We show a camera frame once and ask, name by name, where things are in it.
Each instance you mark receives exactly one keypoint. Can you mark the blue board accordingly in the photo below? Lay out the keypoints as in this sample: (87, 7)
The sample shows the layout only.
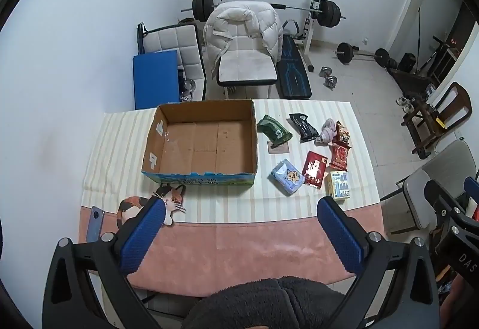
(155, 80)

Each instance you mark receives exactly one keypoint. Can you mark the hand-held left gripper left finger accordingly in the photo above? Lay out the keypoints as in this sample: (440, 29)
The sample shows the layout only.
(144, 235)

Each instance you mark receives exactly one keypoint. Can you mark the white quilted chair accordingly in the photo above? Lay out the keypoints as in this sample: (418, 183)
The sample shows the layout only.
(176, 45)

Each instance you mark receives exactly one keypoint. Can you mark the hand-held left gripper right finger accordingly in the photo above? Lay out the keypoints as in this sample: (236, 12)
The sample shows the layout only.
(340, 235)

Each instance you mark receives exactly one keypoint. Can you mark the small barbell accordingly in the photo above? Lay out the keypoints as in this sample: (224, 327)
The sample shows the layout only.
(344, 52)

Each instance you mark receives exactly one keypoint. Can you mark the yellow blue tissue pack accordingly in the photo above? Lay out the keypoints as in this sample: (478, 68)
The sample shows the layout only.
(338, 185)

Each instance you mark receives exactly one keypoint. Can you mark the grey-blue smartphone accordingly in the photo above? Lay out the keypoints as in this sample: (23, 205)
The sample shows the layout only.
(93, 224)

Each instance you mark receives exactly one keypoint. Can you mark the cardboard box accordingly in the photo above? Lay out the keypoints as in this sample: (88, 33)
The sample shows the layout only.
(202, 142)

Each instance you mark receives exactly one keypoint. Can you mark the black weight bench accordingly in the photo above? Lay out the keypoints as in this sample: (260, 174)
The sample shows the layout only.
(293, 71)

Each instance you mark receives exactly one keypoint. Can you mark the barbell with black plates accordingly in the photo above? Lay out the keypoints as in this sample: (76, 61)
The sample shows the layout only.
(329, 13)

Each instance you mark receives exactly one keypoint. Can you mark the grey folding chair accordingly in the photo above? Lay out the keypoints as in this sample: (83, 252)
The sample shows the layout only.
(430, 183)

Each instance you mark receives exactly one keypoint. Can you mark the striped pink cat tablecloth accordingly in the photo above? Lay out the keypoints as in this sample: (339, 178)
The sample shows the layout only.
(239, 239)

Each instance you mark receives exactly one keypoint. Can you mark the chrome dumbbell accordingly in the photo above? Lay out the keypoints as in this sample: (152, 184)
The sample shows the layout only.
(331, 82)
(325, 71)

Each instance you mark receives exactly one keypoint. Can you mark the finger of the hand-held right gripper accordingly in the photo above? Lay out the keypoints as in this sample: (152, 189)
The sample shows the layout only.
(441, 194)
(470, 187)

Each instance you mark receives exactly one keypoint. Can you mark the bright red snack packet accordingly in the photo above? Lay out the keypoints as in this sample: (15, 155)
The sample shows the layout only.
(339, 159)

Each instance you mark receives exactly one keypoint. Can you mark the person's dark fleece pants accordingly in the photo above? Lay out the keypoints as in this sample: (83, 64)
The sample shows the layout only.
(262, 303)

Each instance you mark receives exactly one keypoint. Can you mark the chair with white jacket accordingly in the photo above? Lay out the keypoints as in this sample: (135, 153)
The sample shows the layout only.
(239, 26)

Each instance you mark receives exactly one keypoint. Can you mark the dark red snack packet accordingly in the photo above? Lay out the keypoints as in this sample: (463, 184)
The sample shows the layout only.
(342, 134)

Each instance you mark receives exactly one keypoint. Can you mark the wooden chair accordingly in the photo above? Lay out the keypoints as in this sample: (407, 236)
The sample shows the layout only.
(449, 112)

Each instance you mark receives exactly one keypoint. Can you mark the purple cloth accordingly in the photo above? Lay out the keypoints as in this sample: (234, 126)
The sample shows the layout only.
(326, 130)

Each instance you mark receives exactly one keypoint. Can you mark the black packet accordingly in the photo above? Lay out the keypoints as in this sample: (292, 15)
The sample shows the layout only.
(304, 127)

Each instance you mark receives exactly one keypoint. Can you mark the green snack packet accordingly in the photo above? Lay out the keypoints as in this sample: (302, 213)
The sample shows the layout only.
(275, 131)

